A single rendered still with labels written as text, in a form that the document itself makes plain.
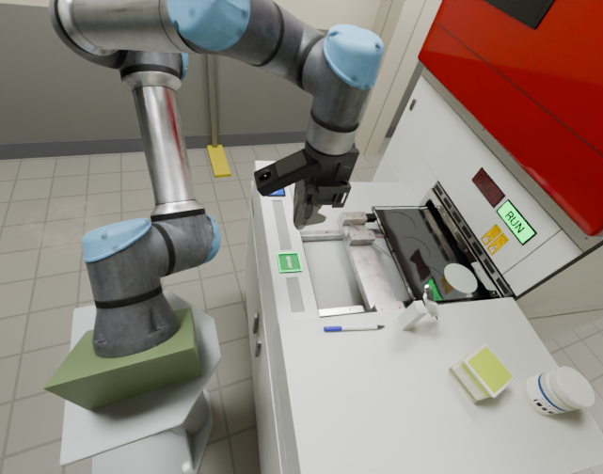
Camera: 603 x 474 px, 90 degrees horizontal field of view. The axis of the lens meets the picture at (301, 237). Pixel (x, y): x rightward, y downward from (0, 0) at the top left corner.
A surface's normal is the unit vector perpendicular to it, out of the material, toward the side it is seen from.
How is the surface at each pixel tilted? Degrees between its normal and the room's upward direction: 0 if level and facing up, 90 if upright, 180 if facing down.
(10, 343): 0
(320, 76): 81
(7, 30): 90
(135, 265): 52
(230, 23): 94
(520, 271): 90
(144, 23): 92
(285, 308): 0
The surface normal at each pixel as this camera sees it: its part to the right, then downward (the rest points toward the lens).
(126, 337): 0.28, -0.18
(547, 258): -0.97, 0.04
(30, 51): 0.33, 0.77
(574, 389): 0.18, -0.62
